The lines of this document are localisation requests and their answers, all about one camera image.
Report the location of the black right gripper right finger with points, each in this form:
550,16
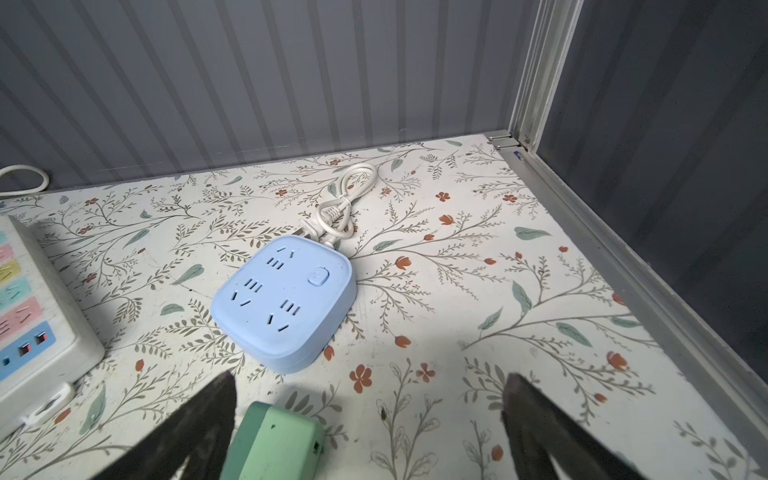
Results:
544,439

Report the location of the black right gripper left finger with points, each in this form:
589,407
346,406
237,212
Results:
193,441

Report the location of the green plug adapter right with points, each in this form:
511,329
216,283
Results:
273,443

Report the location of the blue square power socket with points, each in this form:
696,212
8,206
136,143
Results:
284,305

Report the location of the white multicolour power strip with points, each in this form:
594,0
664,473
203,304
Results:
47,344

